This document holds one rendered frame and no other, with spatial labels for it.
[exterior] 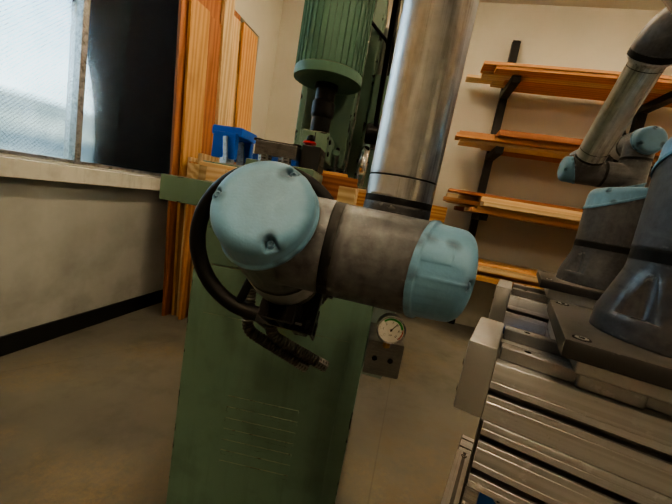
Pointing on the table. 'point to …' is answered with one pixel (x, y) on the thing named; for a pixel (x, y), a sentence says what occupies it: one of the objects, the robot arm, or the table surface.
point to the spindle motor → (334, 43)
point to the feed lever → (382, 80)
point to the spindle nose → (323, 106)
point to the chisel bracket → (321, 143)
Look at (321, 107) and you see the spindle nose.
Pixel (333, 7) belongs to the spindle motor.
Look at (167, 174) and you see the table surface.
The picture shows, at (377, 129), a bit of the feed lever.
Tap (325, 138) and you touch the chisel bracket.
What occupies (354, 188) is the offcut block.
